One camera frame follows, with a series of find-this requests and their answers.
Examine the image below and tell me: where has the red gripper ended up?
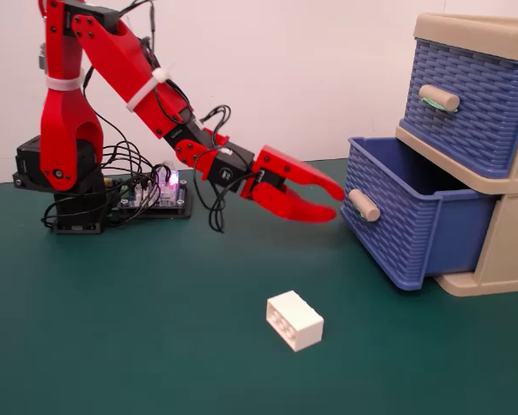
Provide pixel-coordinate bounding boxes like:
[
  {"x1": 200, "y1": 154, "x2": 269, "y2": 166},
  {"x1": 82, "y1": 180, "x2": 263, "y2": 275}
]
[{"x1": 240, "y1": 144, "x2": 348, "y2": 224}]

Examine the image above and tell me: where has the blue wicker drawer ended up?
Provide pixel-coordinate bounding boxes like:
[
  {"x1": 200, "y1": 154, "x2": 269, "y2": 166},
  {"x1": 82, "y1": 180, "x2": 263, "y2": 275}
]
[
  {"x1": 399, "y1": 37, "x2": 518, "y2": 180},
  {"x1": 339, "y1": 136, "x2": 497, "y2": 291}
]

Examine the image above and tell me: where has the white toy building brick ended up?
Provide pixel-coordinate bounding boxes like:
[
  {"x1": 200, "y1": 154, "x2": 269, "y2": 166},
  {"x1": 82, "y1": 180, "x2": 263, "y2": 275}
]
[{"x1": 265, "y1": 290, "x2": 325, "y2": 354}]

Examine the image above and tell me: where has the beige plastic drawer cabinet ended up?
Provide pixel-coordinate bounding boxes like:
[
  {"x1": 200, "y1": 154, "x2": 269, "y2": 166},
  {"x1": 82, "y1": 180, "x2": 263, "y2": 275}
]
[{"x1": 394, "y1": 11, "x2": 518, "y2": 297}]

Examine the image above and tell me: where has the black controller circuit board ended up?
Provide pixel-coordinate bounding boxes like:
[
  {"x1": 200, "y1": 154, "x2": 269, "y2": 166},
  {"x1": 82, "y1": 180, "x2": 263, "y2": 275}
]
[{"x1": 105, "y1": 163, "x2": 195, "y2": 222}]

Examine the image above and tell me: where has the long white zip tie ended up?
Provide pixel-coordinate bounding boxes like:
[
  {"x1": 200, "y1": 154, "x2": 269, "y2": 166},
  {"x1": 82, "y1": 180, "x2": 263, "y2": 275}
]
[{"x1": 125, "y1": 67, "x2": 174, "y2": 115}]

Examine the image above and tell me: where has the dark green table mat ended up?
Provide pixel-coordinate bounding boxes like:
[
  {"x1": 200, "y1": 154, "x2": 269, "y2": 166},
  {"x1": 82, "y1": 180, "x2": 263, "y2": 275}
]
[{"x1": 0, "y1": 157, "x2": 518, "y2": 415}]

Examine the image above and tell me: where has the short white zip tie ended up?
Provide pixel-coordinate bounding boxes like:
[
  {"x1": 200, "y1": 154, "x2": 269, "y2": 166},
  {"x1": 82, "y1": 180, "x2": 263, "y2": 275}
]
[{"x1": 46, "y1": 68, "x2": 86, "y2": 93}]

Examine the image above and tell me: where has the black wrist servo cable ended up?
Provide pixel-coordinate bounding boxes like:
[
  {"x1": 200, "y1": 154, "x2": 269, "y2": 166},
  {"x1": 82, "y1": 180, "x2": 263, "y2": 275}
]
[{"x1": 192, "y1": 144, "x2": 259, "y2": 235}]

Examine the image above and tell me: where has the blue wicker drawer, large handle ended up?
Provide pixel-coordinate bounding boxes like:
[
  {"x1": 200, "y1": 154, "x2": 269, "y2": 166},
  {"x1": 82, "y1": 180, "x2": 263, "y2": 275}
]
[{"x1": 399, "y1": 37, "x2": 518, "y2": 180}]

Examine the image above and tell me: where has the black base cable bundle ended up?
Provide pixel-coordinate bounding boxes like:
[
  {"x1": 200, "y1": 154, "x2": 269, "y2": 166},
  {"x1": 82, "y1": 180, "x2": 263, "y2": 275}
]
[{"x1": 41, "y1": 140, "x2": 165, "y2": 229}]

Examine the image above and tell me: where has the black arm servo cable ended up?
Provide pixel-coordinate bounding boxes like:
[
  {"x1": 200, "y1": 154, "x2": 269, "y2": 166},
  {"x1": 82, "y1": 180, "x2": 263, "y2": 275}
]
[{"x1": 126, "y1": 0, "x2": 233, "y2": 135}]

